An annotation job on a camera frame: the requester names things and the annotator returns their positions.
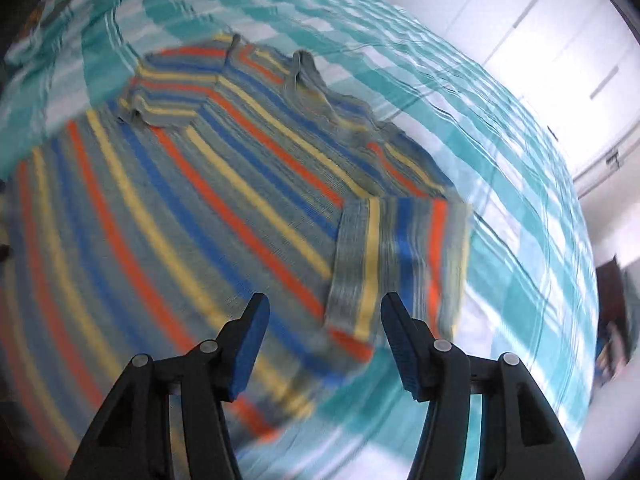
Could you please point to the clothes hanging on wall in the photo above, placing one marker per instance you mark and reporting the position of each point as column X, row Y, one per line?
column 612, row 285

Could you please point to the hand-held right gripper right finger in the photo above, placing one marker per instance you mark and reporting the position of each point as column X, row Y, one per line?
column 400, row 355

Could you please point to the teal checked bed sheet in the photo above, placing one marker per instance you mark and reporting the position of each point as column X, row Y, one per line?
column 500, row 210

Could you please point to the striped multicolour sock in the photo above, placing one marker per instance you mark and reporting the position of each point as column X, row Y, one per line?
column 200, row 185

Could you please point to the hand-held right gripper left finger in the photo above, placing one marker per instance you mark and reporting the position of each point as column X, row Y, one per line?
column 250, row 355

